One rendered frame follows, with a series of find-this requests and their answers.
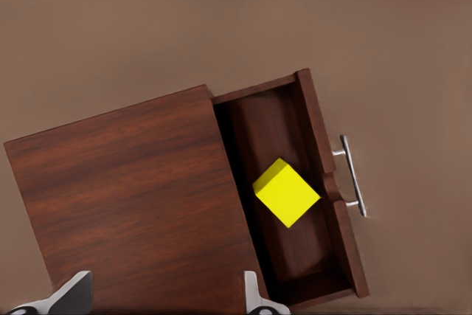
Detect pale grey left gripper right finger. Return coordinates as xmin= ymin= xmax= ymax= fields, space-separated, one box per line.
xmin=243 ymin=270 xmax=291 ymax=315

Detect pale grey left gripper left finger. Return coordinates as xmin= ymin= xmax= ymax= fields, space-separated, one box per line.
xmin=7 ymin=270 xmax=94 ymax=315

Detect dark wooden drawer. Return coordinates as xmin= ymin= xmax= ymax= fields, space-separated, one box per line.
xmin=210 ymin=68 xmax=371 ymax=311

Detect yellow cube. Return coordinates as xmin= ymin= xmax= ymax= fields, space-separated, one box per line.
xmin=252 ymin=157 xmax=322 ymax=229

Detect dark wooden cabinet box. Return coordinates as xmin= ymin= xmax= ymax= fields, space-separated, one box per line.
xmin=3 ymin=83 xmax=271 ymax=315

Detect silver drawer handle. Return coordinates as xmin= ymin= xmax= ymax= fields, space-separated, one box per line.
xmin=331 ymin=134 xmax=368 ymax=218

